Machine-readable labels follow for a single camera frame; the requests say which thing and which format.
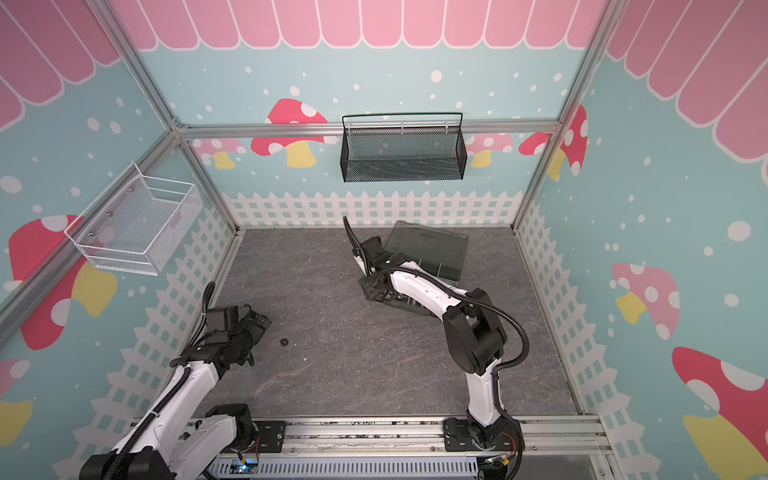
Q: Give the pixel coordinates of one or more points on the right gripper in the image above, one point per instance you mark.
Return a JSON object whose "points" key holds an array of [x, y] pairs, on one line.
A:
{"points": [[377, 288]]}

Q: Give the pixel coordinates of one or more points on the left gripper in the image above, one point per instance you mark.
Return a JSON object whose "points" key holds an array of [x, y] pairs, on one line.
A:
{"points": [[254, 329]]}

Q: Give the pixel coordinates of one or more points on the grey compartment organizer box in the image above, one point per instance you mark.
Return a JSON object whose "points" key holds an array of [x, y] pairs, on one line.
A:
{"points": [[439, 252]]}

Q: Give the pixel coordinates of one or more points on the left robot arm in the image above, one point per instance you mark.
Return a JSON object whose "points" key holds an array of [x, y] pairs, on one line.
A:
{"points": [[154, 449]]}

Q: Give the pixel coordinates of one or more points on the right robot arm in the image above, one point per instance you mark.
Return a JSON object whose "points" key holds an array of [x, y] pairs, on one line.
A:
{"points": [[481, 338]]}

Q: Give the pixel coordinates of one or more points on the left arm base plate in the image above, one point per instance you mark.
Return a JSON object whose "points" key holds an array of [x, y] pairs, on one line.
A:
{"points": [[266, 437]]}

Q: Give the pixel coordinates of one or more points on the black mesh wall basket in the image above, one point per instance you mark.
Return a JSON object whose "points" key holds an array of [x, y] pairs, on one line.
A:
{"points": [[403, 147]]}

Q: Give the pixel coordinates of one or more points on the white mesh wall basket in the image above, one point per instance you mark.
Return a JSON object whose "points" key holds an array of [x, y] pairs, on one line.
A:
{"points": [[137, 226]]}

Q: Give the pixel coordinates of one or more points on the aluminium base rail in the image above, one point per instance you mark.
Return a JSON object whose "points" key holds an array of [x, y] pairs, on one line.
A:
{"points": [[547, 435]]}

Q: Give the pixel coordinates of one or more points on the white slotted cable duct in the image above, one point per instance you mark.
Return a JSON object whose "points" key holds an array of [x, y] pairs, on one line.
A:
{"points": [[346, 468]]}

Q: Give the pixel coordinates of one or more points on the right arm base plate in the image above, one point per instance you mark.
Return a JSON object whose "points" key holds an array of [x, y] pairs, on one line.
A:
{"points": [[466, 435]]}

